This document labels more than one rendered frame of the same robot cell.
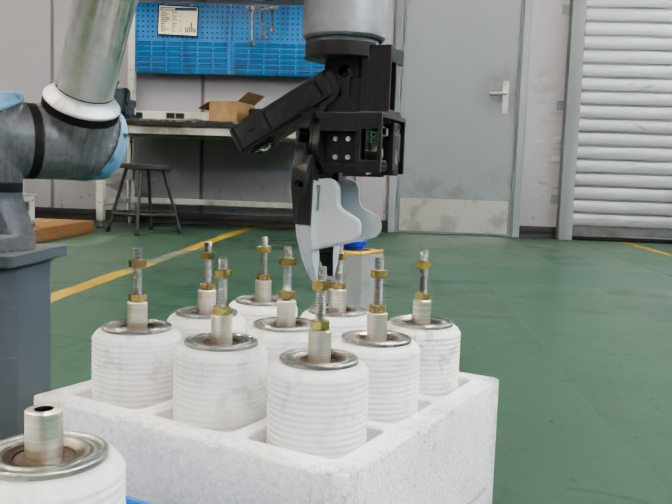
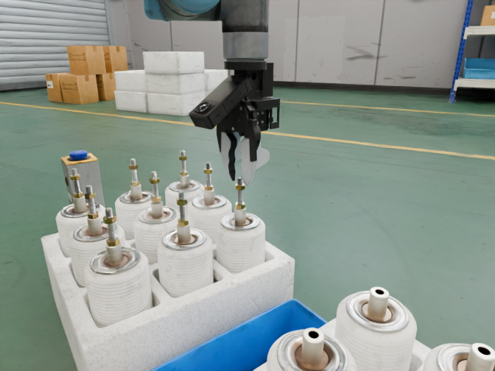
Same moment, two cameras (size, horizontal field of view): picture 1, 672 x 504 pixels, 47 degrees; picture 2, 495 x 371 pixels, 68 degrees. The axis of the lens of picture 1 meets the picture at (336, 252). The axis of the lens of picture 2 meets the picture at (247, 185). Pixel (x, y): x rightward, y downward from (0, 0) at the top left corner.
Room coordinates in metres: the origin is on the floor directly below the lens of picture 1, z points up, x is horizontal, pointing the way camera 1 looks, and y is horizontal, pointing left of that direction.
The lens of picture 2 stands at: (0.45, 0.58, 0.56)
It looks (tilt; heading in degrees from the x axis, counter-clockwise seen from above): 20 degrees down; 294
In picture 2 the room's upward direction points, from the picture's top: straight up
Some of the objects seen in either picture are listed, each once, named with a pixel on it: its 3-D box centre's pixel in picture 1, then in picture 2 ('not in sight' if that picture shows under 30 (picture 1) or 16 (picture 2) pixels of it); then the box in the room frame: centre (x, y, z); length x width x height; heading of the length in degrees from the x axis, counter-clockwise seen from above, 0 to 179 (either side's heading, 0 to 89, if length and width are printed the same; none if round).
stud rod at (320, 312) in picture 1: (320, 306); (239, 196); (0.72, 0.01, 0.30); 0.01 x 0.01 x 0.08
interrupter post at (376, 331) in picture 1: (376, 327); (209, 196); (0.82, -0.05, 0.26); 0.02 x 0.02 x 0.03
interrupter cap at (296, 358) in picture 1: (319, 359); (240, 221); (0.72, 0.01, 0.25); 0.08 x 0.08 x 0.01
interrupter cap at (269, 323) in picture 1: (285, 325); (158, 216); (0.88, 0.06, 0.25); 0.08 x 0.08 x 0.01
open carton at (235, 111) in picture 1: (231, 109); not in sight; (5.68, 0.80, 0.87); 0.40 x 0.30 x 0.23; 72
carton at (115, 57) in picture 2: not in sight; (110, 59); (3.87, -2.99, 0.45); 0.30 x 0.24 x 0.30; 174
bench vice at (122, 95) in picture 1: (119, 101); not in sight; (5.32, 1.51, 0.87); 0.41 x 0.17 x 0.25; 176
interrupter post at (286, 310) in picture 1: (286, 314); (157, 209); (0.88, 0.06, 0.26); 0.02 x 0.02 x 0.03
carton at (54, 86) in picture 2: not in sight; (65, 87); (4.20, -2.55, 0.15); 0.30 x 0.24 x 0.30; 85
